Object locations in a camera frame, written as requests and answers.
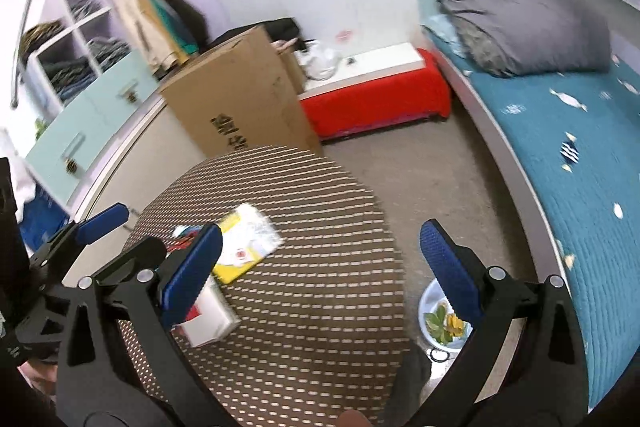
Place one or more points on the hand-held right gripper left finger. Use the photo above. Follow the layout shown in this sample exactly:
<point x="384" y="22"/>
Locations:
<point x="192" y="272"/>

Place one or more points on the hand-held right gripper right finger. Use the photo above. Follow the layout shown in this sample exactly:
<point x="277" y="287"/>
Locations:
<point x="450" y="272"/>

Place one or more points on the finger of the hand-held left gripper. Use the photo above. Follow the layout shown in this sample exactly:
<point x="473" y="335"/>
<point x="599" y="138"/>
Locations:
<point x="105" y="219"/>

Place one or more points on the white plastic basin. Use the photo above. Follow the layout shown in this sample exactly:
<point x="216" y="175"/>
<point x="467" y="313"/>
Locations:
<point x="430" y="302"/>

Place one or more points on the white and red box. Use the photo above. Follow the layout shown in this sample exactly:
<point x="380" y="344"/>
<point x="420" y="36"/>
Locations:
<point x="212" y="322"/>

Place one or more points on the yellow packet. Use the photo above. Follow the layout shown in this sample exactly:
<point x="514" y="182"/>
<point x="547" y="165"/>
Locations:
<point x="250" y="237"/>

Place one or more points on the blue bag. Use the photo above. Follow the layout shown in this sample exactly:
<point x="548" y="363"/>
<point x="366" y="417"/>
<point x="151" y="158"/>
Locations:
<point x="42" y="219"/>

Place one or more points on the green yellow scraps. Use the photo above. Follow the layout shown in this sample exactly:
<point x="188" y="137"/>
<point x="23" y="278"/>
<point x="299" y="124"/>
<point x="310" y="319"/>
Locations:
<point x="442" y="322"/>

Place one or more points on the teal drawer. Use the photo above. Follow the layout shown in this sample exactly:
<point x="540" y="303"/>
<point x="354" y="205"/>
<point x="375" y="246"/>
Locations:
<point x="65" y="147"/>
<point x="120" y="87"/>

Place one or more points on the white curved cabinet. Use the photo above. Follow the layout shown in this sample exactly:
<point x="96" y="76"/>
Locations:
<point x="150" y="142"/>

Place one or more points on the brown dotted tablecloth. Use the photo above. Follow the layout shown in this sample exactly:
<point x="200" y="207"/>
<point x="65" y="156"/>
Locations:
<point x="310" y="257"/>

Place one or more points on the folded dark clothes pile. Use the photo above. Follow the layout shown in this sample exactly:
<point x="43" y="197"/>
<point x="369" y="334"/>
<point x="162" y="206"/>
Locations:
<point x="67" y="77"/>

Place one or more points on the teal quilted bedspread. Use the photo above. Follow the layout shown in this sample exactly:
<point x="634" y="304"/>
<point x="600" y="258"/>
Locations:
<point x="575" y="157"/>

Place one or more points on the large brown cardboard box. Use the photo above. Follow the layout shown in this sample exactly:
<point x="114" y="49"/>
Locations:
<point x="235" y="97"/>

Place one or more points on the red covered low bench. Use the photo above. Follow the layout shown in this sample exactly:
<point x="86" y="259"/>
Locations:
<point x="380" y="102"/>

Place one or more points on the beige hanging garment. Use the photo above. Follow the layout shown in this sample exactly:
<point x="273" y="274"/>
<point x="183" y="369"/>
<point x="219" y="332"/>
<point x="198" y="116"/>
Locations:
<point x="140" y="27"/>

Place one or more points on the green hanging garment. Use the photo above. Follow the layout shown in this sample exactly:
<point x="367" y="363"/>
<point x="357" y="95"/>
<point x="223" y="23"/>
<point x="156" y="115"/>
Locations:
<point x="175" y="22"/>

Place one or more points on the black hanging garment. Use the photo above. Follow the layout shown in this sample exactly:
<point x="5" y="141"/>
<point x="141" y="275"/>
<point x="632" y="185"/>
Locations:
<point x="192" y="14"/>

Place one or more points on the plaid pillow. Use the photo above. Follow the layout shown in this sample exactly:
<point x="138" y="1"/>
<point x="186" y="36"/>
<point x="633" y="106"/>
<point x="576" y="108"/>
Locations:
<point x="482" y="49"/>

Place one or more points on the white plastic bag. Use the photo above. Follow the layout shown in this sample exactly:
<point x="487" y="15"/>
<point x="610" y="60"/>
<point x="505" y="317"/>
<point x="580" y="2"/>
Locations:
<point x="320" y="59"/>

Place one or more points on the grey blanket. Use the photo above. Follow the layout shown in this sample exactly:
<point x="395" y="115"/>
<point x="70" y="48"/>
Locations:
<point x="530" y="27"/>

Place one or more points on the black cloth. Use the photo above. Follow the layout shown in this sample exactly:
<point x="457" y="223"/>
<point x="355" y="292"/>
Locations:
<point x="280" y="29"/>

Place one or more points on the pale pink butterfly wall sticker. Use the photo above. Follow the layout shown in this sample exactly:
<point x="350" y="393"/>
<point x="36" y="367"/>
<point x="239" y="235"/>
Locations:
<point x="344" y="36"/>

